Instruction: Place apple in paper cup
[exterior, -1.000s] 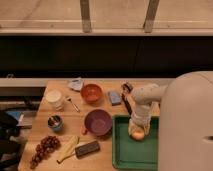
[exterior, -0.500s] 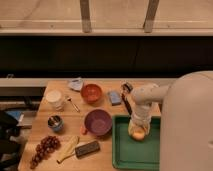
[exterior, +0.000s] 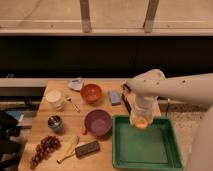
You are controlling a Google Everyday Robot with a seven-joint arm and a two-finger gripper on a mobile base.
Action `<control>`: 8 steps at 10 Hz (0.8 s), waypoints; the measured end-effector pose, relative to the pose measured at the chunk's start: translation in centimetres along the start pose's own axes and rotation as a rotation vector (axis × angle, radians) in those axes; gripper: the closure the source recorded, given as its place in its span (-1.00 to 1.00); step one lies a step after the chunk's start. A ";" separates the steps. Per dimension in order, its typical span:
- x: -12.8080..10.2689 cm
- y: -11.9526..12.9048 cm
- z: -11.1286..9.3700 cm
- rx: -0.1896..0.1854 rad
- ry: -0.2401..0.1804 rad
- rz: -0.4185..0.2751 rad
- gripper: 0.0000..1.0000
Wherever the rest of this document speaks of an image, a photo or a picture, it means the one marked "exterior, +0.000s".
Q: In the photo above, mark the purple bowl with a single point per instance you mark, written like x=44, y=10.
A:
x=98, y=122

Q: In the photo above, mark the metal spoon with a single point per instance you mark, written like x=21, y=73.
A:
x=73, y=104

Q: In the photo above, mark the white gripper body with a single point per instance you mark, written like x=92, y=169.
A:
x=145, y=103

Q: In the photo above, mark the metal window post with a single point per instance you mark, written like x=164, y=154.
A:
x=85, y=16
x=150, y=15

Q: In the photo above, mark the small orange carrot piece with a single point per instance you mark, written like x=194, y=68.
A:
x=83, y=130

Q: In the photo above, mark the dark chair at left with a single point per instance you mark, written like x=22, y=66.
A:
x=8, y=149

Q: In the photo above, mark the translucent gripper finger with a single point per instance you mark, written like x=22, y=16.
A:
x=133, y=117
x=150, y=116

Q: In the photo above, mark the blue sponge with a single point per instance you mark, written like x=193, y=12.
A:
x=114, y=98

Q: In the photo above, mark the dark grey sponge block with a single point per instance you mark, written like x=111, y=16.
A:
x=87, y=149

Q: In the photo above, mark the green plastic tray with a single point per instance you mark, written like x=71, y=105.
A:
x=153, y=149

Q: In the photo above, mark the bunch of red grapes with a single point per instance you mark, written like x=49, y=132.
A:
x=42, y=151

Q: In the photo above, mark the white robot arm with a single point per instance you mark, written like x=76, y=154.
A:
x=196, y=89

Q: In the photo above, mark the red yellow apple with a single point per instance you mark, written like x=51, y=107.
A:
x=141, y=123

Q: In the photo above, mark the left metal window post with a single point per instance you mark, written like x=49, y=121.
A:
x=85, y=16

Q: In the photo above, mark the yellow banana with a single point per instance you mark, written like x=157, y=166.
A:
x=68, y=149

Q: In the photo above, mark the right metal window post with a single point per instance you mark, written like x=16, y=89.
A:
x=150, y=15

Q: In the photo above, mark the white paper cup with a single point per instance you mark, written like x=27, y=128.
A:
x=55, y=99

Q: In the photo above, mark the orange bowl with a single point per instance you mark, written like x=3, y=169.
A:
x=91, y=93

